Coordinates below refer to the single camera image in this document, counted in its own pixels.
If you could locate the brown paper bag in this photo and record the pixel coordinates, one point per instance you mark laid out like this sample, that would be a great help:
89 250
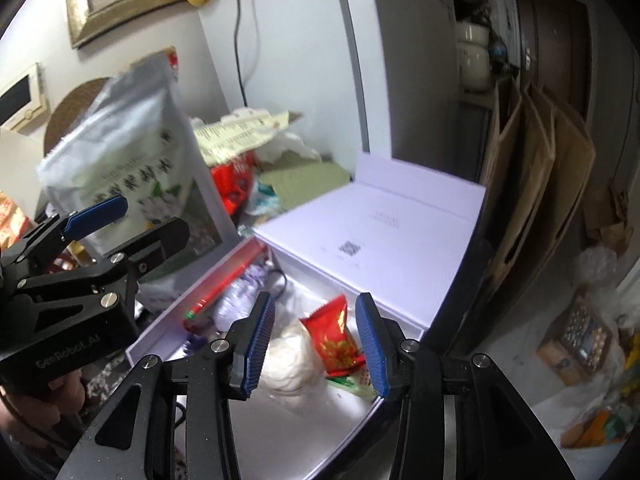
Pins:
610 210

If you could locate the red candy packet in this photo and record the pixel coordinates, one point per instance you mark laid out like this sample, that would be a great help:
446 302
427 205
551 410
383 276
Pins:
335 340

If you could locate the white plastic bag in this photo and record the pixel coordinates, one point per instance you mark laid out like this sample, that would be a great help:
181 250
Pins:
295 147

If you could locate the white sachet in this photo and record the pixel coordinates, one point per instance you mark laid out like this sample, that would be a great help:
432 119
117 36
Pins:
290 360

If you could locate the dark brown door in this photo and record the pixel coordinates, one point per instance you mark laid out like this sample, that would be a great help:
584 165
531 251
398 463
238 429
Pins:
550 35

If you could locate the white refrigerator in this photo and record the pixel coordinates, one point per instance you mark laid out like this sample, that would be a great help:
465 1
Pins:
300 60

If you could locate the cream ceramic jar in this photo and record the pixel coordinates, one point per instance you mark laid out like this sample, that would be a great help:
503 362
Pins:
472 55

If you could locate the printed paper leaflet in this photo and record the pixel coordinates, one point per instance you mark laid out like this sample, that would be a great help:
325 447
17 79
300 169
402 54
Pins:
240 127

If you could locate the red printed package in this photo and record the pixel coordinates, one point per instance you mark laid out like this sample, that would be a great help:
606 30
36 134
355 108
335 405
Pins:
232 180

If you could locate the purple embroidered tassel sachet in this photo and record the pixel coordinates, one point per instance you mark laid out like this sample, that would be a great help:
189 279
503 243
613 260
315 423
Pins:
240 295

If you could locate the woven straw hat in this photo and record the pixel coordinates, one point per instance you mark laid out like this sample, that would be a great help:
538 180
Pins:
70 110

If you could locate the silver tea pouch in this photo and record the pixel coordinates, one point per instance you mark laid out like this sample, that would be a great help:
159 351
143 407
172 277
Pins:
125 160

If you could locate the orange snack bags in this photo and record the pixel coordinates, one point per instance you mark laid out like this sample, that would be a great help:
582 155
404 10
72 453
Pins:
590 430

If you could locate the lavender gift box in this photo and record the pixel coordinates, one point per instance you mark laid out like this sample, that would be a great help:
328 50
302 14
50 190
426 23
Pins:
380 220

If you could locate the bubble wrap bundle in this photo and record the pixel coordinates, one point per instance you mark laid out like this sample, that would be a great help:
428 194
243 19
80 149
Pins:
600 265

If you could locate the person's left hand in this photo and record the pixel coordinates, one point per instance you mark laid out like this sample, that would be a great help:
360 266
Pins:
65 395

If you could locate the beige wall intercom panel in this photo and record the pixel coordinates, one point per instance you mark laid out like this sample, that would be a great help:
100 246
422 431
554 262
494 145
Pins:
25 97

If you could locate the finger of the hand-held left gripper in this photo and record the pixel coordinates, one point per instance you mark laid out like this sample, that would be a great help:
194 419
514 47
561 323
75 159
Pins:
155 245
95 216

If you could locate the orange red snack bag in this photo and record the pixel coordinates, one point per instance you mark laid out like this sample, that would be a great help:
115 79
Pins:
10 212

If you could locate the olive green paper box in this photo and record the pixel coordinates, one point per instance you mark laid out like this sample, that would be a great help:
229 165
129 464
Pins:
305 180

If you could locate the cardboard box of jars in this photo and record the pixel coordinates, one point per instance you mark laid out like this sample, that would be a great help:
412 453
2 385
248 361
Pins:
580 345

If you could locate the flattened cardboard sheet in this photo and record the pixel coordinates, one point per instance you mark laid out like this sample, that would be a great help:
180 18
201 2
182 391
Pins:
570 170
505 160
537 175

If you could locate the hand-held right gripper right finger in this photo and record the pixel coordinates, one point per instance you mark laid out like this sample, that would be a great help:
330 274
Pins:
372 345

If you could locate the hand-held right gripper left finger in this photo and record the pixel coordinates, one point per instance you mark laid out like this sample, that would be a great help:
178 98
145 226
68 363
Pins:
255 345

